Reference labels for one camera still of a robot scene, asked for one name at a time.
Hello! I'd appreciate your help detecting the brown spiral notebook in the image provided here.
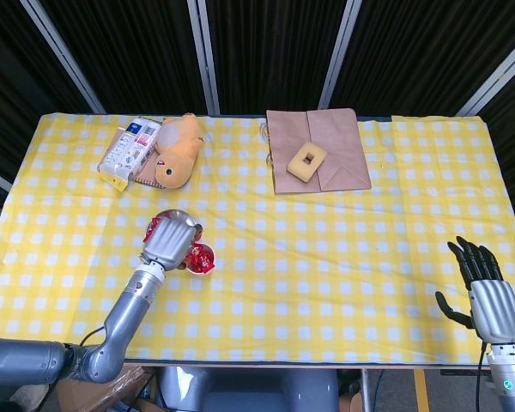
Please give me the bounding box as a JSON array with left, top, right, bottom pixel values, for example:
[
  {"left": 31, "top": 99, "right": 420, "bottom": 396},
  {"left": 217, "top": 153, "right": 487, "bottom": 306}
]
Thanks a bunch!
[{"left": 111, "top": 126, "right": 167, "bottom": 190}]

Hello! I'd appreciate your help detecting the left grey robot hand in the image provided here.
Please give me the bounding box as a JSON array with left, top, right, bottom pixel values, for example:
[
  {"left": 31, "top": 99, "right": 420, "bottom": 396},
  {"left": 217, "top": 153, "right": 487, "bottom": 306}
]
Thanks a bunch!
[{"left": 139, "top": 216, "right": 203, "bottom": 272}]

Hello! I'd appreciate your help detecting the black left hand cable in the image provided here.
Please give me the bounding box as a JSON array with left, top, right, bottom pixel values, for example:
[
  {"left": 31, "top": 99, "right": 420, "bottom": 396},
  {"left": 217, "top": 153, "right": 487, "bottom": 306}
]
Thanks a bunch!
[{"left": 79, "top": 325, "right": 106, "bottom": 347}]

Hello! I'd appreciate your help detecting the black right hand cable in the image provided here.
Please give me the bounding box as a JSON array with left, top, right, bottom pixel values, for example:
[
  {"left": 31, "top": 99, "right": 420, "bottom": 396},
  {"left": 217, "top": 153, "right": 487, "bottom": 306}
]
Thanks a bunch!
[{"left": 475, "top": 341, "right": 489, "bottom": 412}]

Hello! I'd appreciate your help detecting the white paper cup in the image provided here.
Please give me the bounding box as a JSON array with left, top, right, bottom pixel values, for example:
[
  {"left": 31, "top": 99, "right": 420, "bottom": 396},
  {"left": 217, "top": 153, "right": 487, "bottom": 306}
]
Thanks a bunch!
[{"left": 185, "top": 242, "right": 217, "bottom": 276}]

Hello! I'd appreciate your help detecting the white plastic food package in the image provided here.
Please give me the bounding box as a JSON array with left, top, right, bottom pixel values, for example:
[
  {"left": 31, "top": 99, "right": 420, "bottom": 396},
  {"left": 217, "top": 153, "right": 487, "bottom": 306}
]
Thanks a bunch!
[{"left": 97, "top": 116, "right": 163, "bottom": 193}]

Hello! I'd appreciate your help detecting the brown cardboard box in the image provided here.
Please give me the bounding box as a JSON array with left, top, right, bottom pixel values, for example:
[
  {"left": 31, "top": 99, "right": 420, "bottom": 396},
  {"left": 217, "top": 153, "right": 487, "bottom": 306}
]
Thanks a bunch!
[{"left": 53, "top": 367, "right": 154, "bottom": 412}]

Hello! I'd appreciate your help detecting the grey robot torso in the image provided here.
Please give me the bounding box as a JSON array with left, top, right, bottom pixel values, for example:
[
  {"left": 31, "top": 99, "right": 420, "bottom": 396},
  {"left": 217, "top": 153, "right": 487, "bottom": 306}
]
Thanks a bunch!
[{"left": 156, "top": 367, "right": 340, "bottom": 412}]

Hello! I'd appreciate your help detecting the beige rounded object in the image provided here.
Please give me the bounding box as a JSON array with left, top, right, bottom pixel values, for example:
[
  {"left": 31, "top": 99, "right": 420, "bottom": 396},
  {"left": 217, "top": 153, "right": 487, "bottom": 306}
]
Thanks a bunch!
[{"left": 21, "top": 383, "right": 56, "bottom": 409}]

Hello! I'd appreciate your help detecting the orange plush toy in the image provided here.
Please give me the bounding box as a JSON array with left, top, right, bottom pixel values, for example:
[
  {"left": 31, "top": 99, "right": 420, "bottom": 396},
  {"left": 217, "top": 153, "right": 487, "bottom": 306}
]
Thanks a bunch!
[{"left": 154, "top": 112, "right": 205, "bottom": 190}]

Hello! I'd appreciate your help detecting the yellow white checkered tablecloth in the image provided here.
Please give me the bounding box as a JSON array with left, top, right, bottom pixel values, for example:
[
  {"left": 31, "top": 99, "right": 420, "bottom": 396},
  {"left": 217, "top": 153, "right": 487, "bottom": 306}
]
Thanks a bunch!
[{"left": 0, "top": 112, "right": 515, "bottom": 366}]

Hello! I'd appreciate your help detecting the metal table leg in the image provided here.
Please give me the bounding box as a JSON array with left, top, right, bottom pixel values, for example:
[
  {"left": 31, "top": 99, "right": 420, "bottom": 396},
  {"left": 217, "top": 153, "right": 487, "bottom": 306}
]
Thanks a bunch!
[{"left": 360, "top": 367, "right": 371, "bottom": 412}]

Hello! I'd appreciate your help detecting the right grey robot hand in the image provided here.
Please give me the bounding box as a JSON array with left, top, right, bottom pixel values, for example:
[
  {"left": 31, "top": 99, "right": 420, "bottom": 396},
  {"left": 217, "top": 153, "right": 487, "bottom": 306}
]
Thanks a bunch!
[{"left": 435, "top": 235, "right": 515, "bottom": 344}]

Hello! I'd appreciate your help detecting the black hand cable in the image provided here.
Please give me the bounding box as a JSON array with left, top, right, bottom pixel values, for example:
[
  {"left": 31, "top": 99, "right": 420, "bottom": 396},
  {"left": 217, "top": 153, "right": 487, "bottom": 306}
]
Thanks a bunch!
[
  {"left": 79, "top": 325, "right": 106, "bottom": 347},
  {"left": 475, "top": 341, "right": 489, "bottom": 412}
]

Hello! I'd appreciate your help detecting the flat brown paper bag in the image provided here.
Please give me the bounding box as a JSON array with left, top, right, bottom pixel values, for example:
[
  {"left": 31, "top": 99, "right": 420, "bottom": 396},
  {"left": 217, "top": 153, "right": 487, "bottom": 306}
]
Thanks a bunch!
[{"left": 261, "top": 107, "right": 373, "bottom": 196}]

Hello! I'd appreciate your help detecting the yellow sponge with square hole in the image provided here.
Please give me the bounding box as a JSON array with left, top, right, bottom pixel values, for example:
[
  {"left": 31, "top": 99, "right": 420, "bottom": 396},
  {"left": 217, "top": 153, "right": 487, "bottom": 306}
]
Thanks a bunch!
[{"left": 286, "top": 142, "right": 329, "bottom": 180}]

